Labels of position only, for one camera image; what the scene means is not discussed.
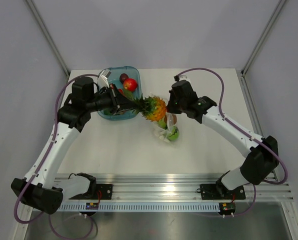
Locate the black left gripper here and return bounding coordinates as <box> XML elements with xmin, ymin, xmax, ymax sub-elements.
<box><xmin>85</xmin><ymin>83</ymin><xmax>138</xmax><ymax>115</ymax></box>

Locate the brown toy kiwi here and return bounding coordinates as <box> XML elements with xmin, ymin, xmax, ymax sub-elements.
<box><xmin>164</xmin><ymin>113</ymin><xmax>177</xmax><ymax>128</ymax></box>

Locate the orange spiky toy fruit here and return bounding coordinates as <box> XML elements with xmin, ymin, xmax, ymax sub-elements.
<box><xmin>132</xmin><ymin>96</ymin><xmax>167</xmax><ymax>122</ymax></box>

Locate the toy cabbage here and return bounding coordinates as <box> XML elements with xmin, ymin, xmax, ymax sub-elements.
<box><xmin>157</xmin><ymin>119</ymin><xmax>168</xmax><ymax>130</ymax></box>

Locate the clear zip top bag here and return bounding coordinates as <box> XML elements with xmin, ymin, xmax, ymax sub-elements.
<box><xmin>152</xmin><ymin>111</ymin><xmax>180</xmax><ymax>144</ymax></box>

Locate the green toy watermelon ball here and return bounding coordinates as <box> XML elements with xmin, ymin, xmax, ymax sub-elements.
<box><xmin>166</xmin><ymin>126</ymin><xmax>180</xmax><ymax>142</ymax></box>

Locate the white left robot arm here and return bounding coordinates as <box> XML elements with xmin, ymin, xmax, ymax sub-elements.
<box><xmin>11</xmin><ymin>74</ymin><xmax>136</xmax><ymax>215</ymax></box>

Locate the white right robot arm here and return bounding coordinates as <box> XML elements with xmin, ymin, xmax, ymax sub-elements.
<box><xmin>167</xmin><ymin>80</ymin><xmax>279</xmax><ymax>199</ymax></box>

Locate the red toy apple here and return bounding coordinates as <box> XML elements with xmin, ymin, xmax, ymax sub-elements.
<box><xmin>123</xmin><ymin>78</ymin><xmax>138</xmax><ymax>92</ymax></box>

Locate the blue plastic tray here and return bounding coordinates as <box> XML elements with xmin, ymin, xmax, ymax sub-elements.
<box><xmin>96</xmin><ymin>65</ymin><xmax>143</xmax><ymax>121</ymax></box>

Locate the dark purple toy plum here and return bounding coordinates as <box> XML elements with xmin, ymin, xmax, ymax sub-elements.
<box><xmin>119</xmin><ymin>73</ymin><xmax>129</xmax><ymax>84</ymax></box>

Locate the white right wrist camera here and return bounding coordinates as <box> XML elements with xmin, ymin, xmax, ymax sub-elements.
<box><xmin>173</xmin><ymin>75</ymin><xmax>191</xmax><ymax>83</ymax></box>

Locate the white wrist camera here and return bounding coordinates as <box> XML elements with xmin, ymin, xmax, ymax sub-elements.
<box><xmin>173</xmin><ymin>75</ymin><xmax>191</xmax><ymax>83</ymax></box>
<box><xmin>97</xmin><ymin>68</ymin><xmax>112</xmax><ymax>88</ymax></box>

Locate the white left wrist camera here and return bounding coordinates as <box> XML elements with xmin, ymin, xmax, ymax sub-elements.
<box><xmin>97</xmin><ymin>68</ymin><xmax>112</xmax><ymax>88</ymax></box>

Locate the aluminium mounting rail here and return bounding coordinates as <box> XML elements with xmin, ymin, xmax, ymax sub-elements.
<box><xmin>22</xmin><ymin>172</ymin><xmax>294</xmax><ymax>202</ymax></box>

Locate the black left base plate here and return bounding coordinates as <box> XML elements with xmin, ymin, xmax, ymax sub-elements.
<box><xmin>70</xmin><ymin>183</ymin><xmax>113</xmax><ymax>200</ymax></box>

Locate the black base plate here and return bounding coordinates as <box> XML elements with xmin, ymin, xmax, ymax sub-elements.
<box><xmin>70</xmin><ymin>183</ymin><xmax>113</xmax><ymax>200</ymax></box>
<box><xmin>196</xmin><ymin>183</ymin><xmax>246</xmax><ymax>200</ymax></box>

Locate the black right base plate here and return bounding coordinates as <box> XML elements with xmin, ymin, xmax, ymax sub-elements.
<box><xmin>196</xmin><ymin>183</ymin><xmax>246</xmax><ymax>200</ymax></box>

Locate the white slotted cable duct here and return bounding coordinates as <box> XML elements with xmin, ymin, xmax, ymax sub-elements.
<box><xmin>58</xmin><ymin>202</ymin><xmax>220</xmax><ymax>213</ymax></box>

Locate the left aluminium frame post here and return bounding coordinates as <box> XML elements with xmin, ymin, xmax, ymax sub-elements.
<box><xmin>24</xmin><ymin>0</ymin><xmax>70</xmax><ymax>78</ymax></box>

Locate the aluminium frame post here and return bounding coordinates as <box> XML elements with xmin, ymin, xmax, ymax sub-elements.
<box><xmin>241</xmin><ymin>0</ymin><xmax>289</xmax><ymax>78</ymax></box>
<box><xmin>24</xmin><ymin>0</ymin><xmax>70</xmax><ymax>78</ymax></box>

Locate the right aluminium frame post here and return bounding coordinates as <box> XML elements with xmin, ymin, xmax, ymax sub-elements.
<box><xmin>241</xmin><ymin>0</ymin><xmax>289</xmax><ymax>78</ymax></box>

